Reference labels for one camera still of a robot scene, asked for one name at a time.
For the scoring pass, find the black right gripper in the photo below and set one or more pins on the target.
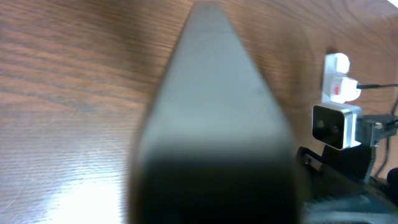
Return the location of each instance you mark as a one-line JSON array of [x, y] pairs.
[[340, 188]]

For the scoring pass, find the gold Galaxy smartphone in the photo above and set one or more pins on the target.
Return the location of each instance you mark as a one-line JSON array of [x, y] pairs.
[[215, 146]]

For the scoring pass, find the white USB charger plug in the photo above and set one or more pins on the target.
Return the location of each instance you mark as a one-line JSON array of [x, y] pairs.
[[344, 89]]

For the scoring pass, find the white power strip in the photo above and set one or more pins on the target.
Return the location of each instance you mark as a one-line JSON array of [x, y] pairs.
[[335, 66]]

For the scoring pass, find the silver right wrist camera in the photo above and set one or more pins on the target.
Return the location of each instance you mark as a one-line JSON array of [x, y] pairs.
[[335, 124]]

